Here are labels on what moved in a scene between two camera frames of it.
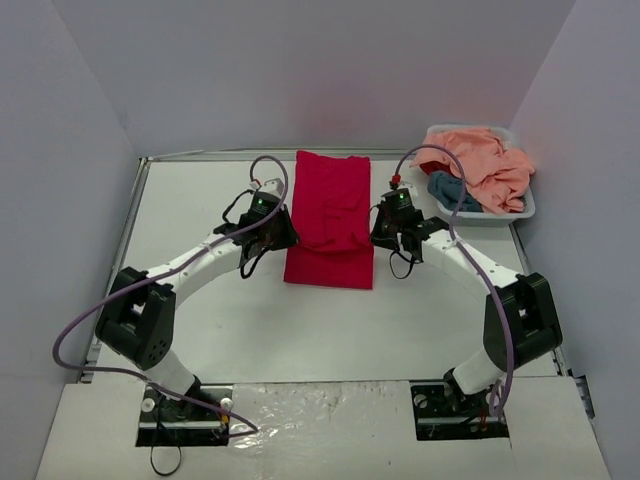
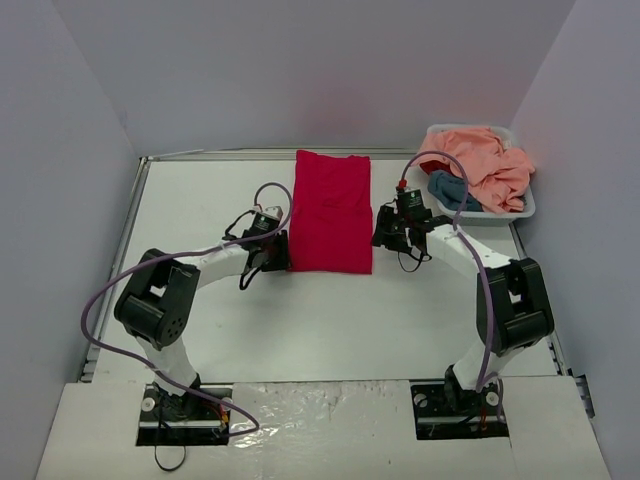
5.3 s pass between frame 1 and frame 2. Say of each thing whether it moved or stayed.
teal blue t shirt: stayed
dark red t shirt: stayed
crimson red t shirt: moved
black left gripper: moved
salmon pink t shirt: stayed
